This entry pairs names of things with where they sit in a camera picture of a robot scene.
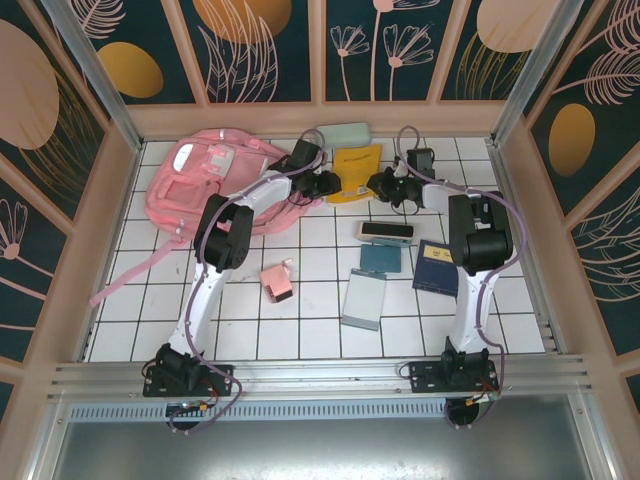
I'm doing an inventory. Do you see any small teal notebook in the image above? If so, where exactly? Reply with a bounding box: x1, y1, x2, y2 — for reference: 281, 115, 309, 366
359, 243, 403, 274

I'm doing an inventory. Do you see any narrow navy book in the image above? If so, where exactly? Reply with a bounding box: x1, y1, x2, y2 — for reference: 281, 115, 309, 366
411, 238, 461, 296

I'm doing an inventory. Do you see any perforated cable duct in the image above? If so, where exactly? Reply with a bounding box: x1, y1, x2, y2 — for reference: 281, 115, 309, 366
67, 402, 576, 424

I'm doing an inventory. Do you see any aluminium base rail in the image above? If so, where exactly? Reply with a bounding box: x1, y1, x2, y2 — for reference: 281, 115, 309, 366
47, 353, 594, 401

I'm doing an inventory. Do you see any pink cube box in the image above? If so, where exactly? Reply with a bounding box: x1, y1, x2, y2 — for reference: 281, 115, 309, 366
258, 258, 296, 305

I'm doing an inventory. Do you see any pink backpack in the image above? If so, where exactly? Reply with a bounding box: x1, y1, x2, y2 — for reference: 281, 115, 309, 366
89, 128, 321, 307

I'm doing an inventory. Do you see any grey white notebook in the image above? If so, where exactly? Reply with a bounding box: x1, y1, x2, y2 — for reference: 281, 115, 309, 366
341, 268, 389, 332

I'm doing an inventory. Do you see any mint green case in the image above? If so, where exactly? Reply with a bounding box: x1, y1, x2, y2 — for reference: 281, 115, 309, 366
315, 121, 371, 149

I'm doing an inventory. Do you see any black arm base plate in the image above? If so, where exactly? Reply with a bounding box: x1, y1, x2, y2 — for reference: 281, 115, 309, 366
407, 358, 501, 397
142, 363, 236, 399

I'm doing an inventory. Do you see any aluminium side rail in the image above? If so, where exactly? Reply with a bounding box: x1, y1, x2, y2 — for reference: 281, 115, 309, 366
487, 139, 566, 357

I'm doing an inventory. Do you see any yellow book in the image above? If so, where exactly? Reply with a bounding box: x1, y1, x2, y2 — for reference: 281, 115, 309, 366
326, 143, 385, 206

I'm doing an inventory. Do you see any clear plastic ruler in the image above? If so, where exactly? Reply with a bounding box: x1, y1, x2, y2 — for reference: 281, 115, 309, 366
489, 0, 584, 146

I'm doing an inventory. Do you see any grey metal panel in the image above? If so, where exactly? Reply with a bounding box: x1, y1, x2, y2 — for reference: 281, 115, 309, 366
27, 419, 619, 480

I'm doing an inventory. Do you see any small wired connector board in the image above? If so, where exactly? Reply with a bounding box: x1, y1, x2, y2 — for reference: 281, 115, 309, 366
462, 389, 502, 407
166, 398, 221, 417

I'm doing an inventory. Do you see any aluminium corner post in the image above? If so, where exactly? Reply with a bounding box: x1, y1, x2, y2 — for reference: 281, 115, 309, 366
42, 0, 145, 156

